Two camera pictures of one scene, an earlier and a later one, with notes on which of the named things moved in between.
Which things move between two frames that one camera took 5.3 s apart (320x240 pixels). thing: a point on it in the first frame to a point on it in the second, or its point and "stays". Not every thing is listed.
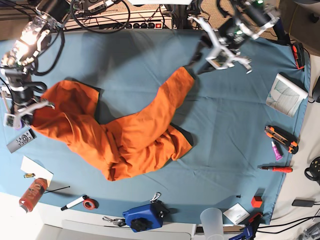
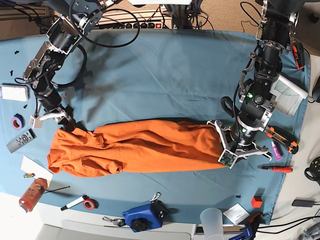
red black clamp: x=298 y=52 stays
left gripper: x=223 y=56 to x=238 y=142
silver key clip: x=119 y=222 stays
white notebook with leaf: x=284 y=96 stays
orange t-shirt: x=123 y=149 to x=136 y=145
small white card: x=237 y=213 stays
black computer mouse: x=316 y=91 stays
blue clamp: x=250 y=230 stays
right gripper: x=21 y=86 to x=49 y=105
